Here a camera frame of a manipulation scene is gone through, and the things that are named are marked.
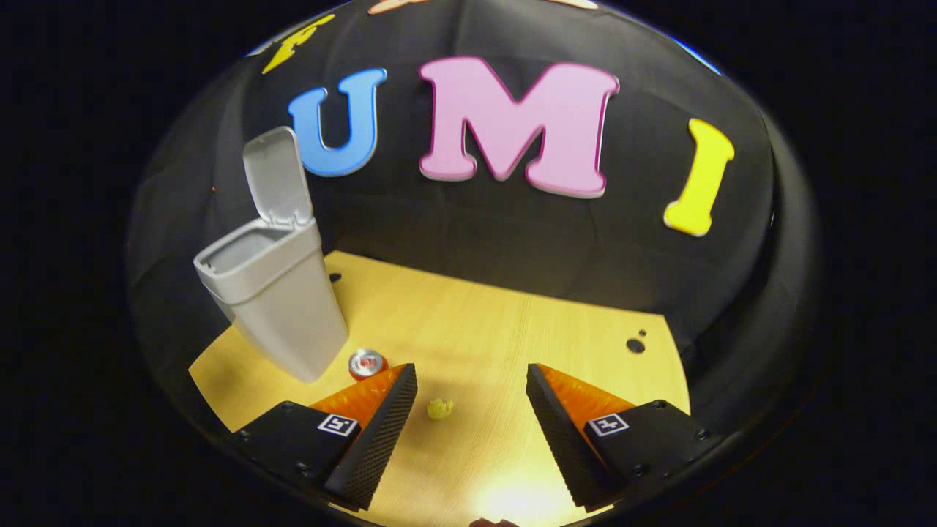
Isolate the white desktop garbage bin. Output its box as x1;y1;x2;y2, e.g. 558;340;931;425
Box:
193;126;350;383

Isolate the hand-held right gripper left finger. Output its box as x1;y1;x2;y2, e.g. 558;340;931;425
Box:
233;363;419;512

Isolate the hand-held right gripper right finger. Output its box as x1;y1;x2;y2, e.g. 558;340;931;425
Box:
526;363;711;512

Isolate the red pop can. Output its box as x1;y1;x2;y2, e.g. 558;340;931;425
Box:
348;349;389;381

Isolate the wooden desktop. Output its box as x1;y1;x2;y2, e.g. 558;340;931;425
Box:
189;250;691;527

